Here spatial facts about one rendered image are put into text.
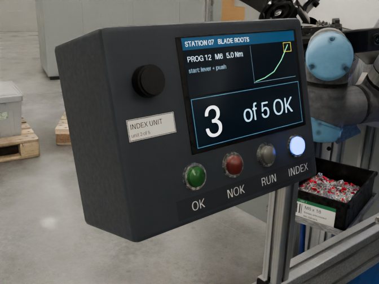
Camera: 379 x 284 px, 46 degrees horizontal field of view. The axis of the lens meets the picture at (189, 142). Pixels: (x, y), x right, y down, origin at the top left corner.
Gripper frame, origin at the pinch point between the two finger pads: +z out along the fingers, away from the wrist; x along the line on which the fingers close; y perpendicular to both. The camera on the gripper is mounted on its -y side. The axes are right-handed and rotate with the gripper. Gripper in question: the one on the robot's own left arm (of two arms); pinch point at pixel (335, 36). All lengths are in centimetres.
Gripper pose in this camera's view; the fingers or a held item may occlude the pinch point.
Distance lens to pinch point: 113.8
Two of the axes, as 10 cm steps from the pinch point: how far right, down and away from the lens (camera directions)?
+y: -9.6, 0.0, 2.7
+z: 2.6, -3.1, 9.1
